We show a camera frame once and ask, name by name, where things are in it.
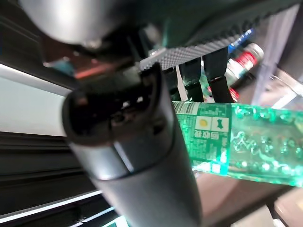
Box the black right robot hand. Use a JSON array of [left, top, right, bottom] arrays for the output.
[[18, 0, 303, 227]]

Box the green Sprite bottle yellow cap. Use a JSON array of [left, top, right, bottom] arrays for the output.
[[171, 100, 303, 187]]

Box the black shelf board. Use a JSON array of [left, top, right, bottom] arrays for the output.
[[0, 131, 105, 227]]

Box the red label bottle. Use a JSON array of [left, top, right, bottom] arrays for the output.
[[226, 42, 265, 82]]

